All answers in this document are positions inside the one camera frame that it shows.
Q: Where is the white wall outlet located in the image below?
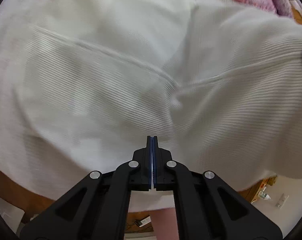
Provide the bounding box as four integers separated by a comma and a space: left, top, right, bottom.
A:
276, 194, 289, 209

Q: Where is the white paper sheet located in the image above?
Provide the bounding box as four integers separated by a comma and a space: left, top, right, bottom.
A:
0, 199, 25, 224

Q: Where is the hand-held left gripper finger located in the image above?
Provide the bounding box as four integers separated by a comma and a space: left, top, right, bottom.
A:
153, 136, 283, 240
19, 135, 153, 240

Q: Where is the wooden nightstand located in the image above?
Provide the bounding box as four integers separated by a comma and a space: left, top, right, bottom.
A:
250, 176, 278, 204

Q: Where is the white power strip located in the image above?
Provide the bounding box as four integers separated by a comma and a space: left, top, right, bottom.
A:
134, 216, 152, 228

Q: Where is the white button-up jacket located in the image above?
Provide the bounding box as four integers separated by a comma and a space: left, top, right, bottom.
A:
0, 0, 302, 213

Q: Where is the white and green bottle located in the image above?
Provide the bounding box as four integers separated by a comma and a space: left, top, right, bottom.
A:
258, 190, 272, 201

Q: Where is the wooden bed headboard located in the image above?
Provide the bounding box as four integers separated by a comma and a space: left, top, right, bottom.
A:
286, 0, 302, 33

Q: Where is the person's pink padded clothing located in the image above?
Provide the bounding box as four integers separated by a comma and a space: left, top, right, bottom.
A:
151, 206, 180, 240

